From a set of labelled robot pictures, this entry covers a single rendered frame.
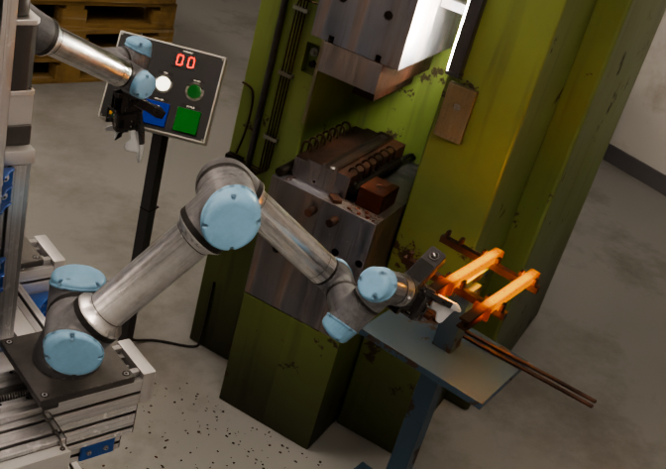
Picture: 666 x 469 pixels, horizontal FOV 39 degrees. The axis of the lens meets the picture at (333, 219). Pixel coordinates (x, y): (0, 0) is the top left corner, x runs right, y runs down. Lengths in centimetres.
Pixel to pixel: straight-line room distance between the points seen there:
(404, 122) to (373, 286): 140
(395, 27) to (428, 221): 64
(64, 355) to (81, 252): 218
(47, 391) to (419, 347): 105
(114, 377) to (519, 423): 205
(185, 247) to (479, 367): 111
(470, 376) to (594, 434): 141
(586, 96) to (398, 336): 105
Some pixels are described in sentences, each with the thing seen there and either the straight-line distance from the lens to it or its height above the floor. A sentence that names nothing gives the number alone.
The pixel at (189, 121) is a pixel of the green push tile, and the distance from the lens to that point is 293.
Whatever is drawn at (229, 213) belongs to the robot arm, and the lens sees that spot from 175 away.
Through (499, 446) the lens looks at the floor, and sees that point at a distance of 365.
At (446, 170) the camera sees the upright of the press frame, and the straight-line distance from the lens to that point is 287.
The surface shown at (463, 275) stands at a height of 102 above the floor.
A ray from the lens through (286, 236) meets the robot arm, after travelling 198.
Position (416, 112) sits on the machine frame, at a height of 109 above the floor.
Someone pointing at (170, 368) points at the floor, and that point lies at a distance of 351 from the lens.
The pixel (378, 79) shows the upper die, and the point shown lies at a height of 132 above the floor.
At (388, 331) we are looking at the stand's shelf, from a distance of 264.
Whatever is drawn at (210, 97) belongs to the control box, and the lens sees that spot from 294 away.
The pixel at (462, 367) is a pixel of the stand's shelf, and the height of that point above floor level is 75.
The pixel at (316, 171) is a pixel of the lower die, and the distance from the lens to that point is 291.
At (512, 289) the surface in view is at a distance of 249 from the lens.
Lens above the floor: 218
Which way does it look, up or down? 27 degrees down
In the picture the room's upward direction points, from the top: 16 degrees clockwise
